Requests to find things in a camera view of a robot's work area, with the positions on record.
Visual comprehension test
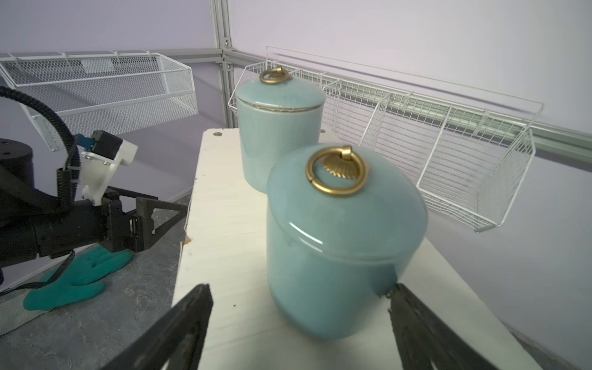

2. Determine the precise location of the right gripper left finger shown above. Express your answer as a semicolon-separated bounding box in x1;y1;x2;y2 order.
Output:
104;284;214;369

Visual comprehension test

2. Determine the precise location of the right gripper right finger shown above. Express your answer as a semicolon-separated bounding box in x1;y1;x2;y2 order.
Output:
388;284;496;369

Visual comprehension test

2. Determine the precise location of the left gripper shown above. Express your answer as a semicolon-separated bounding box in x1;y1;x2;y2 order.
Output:
34;186;188;258

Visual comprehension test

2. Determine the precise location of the light blue canister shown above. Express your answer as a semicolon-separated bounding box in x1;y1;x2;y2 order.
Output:
267;143;428;340
236;67;326;194

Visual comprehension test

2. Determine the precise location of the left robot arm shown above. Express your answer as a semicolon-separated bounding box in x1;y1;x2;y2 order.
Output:
1;87;188;274

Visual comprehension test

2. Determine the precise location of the white two-tier shelf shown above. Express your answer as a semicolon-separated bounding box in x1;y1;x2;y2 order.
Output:
174;129;538;369

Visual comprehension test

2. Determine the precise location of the green work glove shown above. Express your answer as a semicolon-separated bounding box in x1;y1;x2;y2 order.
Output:
23;246;134;311

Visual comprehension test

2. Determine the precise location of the white mesh basket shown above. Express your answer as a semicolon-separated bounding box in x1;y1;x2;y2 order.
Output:
1;51;198;137

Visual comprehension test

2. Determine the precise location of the long white wire basket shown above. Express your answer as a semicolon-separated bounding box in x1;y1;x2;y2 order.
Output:
230;47;545;232

